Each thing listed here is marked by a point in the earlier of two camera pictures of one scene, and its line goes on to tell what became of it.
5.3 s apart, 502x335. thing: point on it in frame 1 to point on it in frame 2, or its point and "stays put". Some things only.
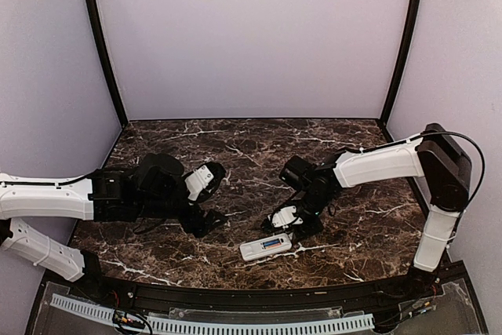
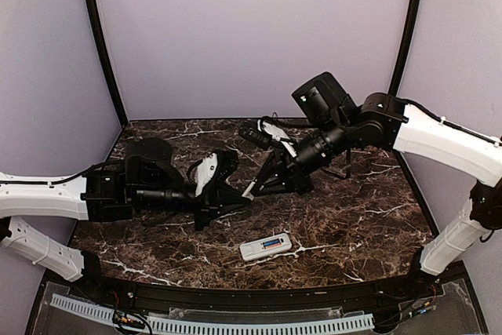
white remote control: x=265 y=246 stays put
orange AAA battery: x=273 y=245 stays put
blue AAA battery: x=271 y=242 stays put
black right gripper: x=301 y=232 to x=291 y=177
